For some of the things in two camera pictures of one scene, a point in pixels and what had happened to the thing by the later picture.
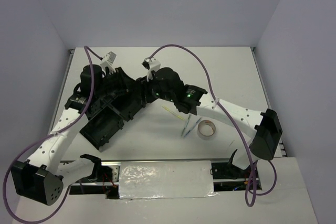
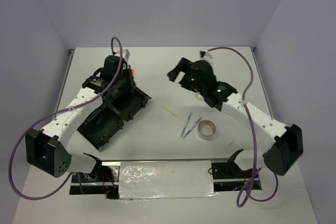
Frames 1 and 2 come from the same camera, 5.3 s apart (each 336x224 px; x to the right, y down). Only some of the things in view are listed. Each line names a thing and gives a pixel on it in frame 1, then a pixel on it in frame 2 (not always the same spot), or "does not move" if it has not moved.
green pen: (186, 124) does not move
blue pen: (193, 126) does not move
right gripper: (143, 86) -> (184, 64)
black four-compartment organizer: (122, 95) does not move
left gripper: (118, 75) -> (130, 83)
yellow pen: (177, 116) does not move
